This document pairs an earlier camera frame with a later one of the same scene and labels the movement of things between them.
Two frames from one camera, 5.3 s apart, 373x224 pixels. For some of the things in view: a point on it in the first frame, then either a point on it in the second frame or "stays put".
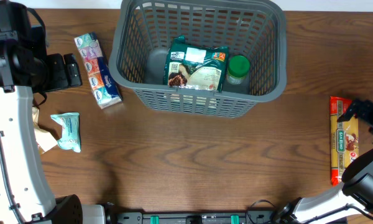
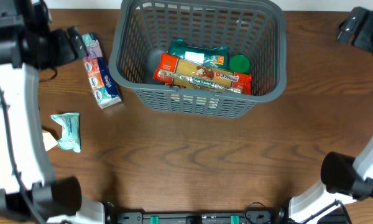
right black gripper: [363, 109] → [356, 30]
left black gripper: [56, 72] → [63, 47]
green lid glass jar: [239, 66] stays put
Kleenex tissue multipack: [103, 81] stays put
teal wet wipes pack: [71, 136] stays put
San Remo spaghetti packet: [344, 139] → [176, 70]
